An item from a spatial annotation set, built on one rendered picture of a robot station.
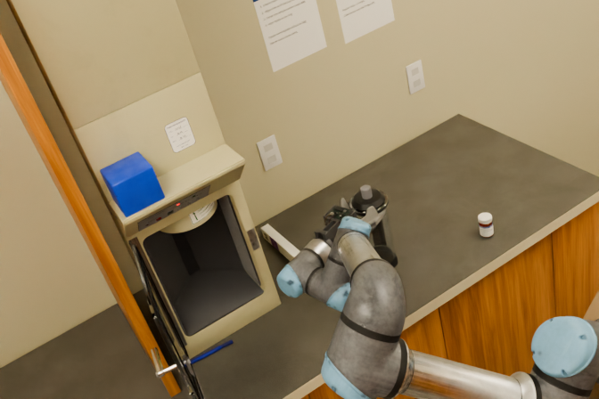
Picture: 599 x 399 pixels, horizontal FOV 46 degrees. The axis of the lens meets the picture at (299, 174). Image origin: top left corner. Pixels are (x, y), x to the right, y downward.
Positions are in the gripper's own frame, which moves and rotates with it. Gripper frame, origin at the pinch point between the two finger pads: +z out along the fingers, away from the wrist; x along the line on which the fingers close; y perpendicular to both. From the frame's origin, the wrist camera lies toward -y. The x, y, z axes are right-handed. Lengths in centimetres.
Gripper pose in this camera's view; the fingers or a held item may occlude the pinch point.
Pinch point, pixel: (368, 208)
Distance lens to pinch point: 192.9
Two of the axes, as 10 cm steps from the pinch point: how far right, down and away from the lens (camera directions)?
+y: -2.4, -8.0, -5.6
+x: -7.5, -2.1, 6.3
